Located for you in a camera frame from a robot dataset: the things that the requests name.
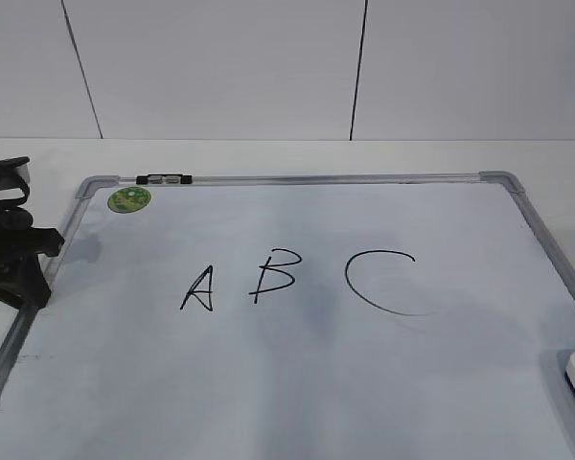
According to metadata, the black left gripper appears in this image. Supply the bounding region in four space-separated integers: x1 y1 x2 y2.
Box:
0 164 66 309

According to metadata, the round green magnet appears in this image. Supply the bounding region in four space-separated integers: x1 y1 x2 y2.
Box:
107 186 151 214

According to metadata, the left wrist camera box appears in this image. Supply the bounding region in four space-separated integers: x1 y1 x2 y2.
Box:
0 156 30 191

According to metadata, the black hanging clip on frame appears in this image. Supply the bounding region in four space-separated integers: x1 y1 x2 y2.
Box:
135 174 193 185

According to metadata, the white whiteboard with metal frame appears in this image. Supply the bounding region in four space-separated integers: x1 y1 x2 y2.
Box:
0 172 575 459

